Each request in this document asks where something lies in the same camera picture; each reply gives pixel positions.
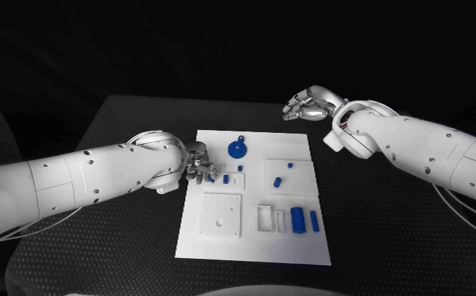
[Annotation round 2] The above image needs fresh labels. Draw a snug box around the large blue cylinder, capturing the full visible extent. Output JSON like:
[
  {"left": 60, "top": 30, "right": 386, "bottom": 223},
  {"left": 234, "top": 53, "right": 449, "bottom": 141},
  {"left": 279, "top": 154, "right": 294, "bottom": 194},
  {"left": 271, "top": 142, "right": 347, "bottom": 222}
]
[{"left": 289, "top": 207, "right": 307, "bottom": 234}]

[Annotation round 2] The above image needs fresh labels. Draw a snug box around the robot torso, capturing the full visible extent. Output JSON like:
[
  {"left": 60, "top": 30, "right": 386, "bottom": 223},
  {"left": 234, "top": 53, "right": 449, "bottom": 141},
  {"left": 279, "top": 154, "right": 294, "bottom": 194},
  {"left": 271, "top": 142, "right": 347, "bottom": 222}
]
[{"left": 196, "top": 284, "right": 317, "bottom": 296}]

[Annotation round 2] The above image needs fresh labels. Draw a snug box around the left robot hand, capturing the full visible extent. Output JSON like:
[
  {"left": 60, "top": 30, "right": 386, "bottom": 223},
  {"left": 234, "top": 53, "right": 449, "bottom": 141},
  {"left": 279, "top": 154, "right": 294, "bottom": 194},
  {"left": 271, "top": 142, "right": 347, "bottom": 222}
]
[{"left": 184, "top": 141, "right": 219, "bottom": 185}]

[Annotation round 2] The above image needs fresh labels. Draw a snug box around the white cable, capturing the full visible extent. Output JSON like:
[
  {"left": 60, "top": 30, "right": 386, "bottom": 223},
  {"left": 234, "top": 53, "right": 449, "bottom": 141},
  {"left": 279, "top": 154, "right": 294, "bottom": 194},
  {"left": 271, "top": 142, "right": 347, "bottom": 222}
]
[
  {"left": 0, "top": 207, "right": 83, "bottom": 242},
  {"left": 429, "top": 182, "right": 476, "bottom": 223},
  {"left": 125, "top": 129, "right": 164, "bottom": 145}
]

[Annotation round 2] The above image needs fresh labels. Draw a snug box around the blue gear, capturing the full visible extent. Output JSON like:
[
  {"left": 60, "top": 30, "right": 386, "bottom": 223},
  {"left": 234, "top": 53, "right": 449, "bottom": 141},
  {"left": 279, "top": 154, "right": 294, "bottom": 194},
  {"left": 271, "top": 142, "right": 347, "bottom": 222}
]
[{"left": 226, "top": 135, "right": 249, "bottom": 159}]

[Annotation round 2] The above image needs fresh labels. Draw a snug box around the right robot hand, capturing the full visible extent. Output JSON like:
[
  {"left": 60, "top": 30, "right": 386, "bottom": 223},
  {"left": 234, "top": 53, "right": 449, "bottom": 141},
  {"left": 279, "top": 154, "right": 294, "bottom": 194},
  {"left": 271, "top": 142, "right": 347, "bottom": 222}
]
[{"left": 281, "top": 84, "right": 350, "bottom": 122}]

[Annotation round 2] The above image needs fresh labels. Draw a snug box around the white task board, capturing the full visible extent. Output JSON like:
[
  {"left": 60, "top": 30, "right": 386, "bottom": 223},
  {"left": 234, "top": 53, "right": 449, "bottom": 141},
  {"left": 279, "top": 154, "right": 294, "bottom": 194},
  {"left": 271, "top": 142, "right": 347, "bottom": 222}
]
[{"left": 172, "top": 129, "right": 331, "bottom": 266}]

